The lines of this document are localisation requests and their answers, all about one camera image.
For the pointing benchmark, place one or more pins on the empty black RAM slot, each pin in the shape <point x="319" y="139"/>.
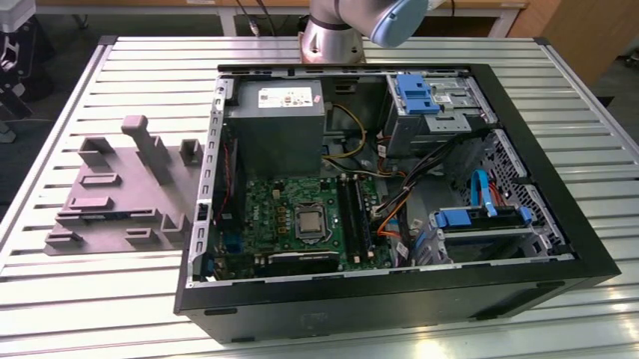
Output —
<point x="345" y="217"/>

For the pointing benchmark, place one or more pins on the wooden cabinet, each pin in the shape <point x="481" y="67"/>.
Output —
<point x="589" y="30"/>

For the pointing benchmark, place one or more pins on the black open PC case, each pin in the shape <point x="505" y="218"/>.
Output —
<point x="350" y="310"/>

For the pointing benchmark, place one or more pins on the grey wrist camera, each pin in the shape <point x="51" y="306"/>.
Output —
<point x="10" y="13"/>

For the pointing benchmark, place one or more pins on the silver CPU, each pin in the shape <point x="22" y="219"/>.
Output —
<point x="310" y="222"/>

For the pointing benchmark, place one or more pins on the green motherboard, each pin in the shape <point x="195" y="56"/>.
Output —
<point x="265" y="232"/>

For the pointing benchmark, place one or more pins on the black chair wheel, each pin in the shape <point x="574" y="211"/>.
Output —
<point x="631" y="60"/>

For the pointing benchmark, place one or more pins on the RAM stick with blue label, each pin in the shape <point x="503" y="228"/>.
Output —
<point x="107" y="216"/>

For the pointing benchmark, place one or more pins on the installed RAM stick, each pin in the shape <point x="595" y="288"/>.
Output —
<point x="361" y="220"/>

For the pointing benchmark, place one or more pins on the metal disk bay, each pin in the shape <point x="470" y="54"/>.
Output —
<point x="487" y="232"/>

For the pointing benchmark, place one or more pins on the grey power supply unit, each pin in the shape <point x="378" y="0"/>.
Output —
<point x="275" y="142"/>

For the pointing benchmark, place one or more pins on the hard disk in blue carrier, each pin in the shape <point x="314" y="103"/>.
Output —
<point x="457" y="218"/>

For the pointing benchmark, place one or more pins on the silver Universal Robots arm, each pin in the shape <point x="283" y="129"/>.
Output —
<point x="330" y="37"/>

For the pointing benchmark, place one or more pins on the grey chair base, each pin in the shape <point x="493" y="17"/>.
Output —
<point x="4" y="132"/>

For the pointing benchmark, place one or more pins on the blue plastic drive carrier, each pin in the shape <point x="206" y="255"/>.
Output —
<point x="414" y="93"/>

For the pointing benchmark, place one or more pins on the black graphics card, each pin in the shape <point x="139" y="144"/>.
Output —
<point x="299" y="263"/>

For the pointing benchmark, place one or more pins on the grey parts rack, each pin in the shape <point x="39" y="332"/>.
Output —
<point x="124" y="179"/>

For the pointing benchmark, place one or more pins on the metal drive cage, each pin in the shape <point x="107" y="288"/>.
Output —
<point x="450" y="123"/>

